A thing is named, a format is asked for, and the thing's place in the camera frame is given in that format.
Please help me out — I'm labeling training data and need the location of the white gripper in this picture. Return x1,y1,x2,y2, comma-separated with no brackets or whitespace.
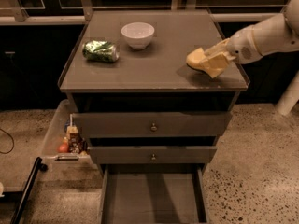
200,25,262,78

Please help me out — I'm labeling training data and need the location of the yellow sponge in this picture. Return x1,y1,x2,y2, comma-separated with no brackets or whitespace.
186,48,206,72

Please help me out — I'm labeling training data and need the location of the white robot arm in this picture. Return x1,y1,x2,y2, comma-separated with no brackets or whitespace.
199,0,299,78

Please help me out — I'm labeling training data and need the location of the grey top drawer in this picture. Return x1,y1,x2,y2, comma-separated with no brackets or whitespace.
73,112,232,138

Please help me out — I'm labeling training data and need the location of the grey drawer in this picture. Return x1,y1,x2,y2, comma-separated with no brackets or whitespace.
98,164,210,224
73,112,232,138
90,146,217,164

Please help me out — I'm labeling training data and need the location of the grey drawer cabinet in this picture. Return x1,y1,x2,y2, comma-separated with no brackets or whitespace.
57,9,251,173

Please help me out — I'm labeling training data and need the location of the grey middle drawer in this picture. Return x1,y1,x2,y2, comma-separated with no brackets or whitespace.
90,146,217,164

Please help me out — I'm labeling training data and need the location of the grey bottom drawer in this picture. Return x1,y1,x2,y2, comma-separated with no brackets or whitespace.
98,164,210,224

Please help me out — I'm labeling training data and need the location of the white ceramic bowl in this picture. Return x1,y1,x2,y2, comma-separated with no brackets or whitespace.
121,22,155,49

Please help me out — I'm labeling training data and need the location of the green crushed soda can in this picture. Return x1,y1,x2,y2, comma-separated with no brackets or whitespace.
82,40,119,63

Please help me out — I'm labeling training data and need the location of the brown juice carton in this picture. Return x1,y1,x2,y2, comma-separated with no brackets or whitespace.
66,126,82,153

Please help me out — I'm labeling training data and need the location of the red apple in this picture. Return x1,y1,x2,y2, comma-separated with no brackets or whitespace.
58,143,69,153

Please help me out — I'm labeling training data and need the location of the clear plastic storage bin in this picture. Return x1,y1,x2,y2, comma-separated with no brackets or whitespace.
41,100,91,164

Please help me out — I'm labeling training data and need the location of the black metal bar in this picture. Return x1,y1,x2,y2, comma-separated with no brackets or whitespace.
10,157,48,224

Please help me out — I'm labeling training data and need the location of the black cable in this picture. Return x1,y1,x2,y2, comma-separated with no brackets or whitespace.
0,128,16,155

